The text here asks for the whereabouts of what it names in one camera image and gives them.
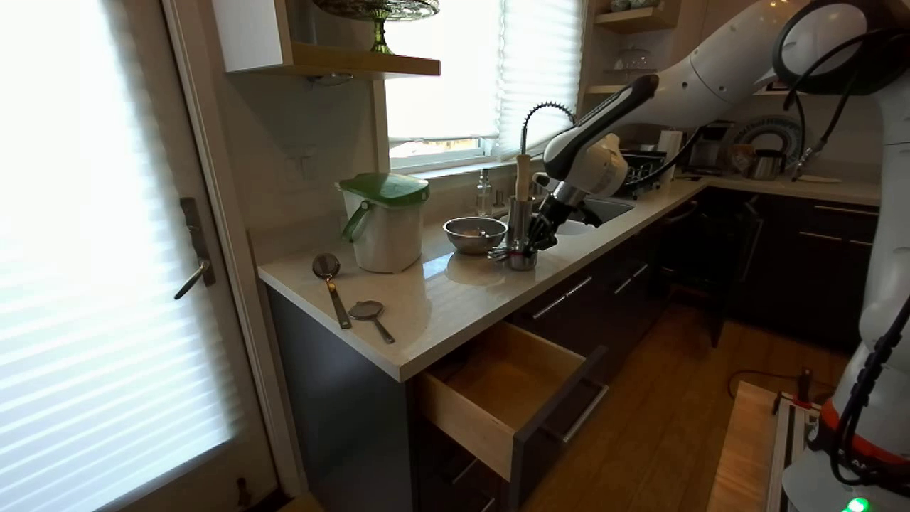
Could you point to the wooden open wall shelves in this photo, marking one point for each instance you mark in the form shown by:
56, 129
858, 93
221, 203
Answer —
629, 16

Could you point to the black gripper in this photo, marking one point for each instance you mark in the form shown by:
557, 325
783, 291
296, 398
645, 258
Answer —
558, 214

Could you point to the metal cylinder utensil holder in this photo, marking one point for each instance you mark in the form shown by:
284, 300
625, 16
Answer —
523, 223

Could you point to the wooden spatula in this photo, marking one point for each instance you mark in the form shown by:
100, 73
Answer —
523, 176

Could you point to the open wooden drawer dark front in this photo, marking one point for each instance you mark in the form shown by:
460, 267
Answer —
494, 381

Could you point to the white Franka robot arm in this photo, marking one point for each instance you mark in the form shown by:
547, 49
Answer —
722, 76

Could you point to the kitchen sink basin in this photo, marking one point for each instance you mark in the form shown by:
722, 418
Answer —
614, 208

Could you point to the kitchen window with blinds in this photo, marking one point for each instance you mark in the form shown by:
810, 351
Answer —
444, 86

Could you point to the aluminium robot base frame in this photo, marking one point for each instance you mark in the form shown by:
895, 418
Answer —
798, 474

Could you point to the small metal strainer spoon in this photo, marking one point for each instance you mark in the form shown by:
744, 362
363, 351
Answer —
369, 309

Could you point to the dark kitchen base cabinet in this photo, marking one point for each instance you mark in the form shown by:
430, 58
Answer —
332, 429

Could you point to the black dish rack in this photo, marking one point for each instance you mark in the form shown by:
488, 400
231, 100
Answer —
646, 173

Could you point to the metal mixing bowl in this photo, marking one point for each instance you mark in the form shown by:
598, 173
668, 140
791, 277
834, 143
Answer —
474, 240

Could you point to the clear glass soap bottle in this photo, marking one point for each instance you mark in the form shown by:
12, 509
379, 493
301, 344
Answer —
486, 199

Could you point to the green glass cake stand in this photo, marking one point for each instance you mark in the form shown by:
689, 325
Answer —
379, 9

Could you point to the white door with blinds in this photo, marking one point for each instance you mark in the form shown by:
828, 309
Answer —
95, 285

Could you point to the white container green lid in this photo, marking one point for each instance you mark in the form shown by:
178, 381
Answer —
387, 238

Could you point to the wooden wall shelf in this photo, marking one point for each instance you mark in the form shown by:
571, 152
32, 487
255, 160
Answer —
360, 62

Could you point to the metal ladle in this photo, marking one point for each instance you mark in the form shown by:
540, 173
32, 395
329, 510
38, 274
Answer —
325, 267

